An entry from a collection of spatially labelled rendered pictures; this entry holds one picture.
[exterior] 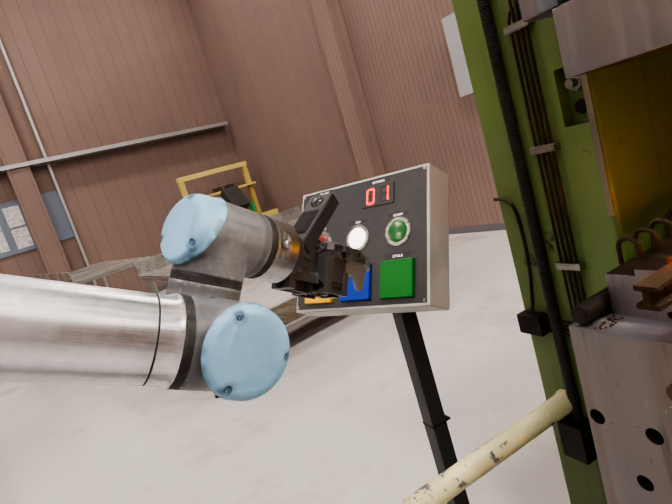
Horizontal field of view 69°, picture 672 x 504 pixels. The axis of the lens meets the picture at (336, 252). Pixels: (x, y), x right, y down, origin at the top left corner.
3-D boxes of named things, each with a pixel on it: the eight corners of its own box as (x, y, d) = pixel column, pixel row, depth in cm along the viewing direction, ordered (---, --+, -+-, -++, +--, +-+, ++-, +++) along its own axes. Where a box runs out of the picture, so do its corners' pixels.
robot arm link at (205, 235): (147, 265, 61) (165, 187, 62) (228, 281, 70) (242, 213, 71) (189, 271, 55) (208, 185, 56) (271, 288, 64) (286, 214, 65)
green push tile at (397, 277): (412, 296, 91) (412, 257, 92) (379, 298, 95) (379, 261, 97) (417, 297, 92) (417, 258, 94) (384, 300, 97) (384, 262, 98)
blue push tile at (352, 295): (368, 299, 97) (369, 262, 99) (338, 301, 102) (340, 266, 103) (373, 300, 98) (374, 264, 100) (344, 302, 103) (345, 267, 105)
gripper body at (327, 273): (315, 300, 81) (260, 289, 72) (317, 249, 83) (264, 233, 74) (351, 297, 77) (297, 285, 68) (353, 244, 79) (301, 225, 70)
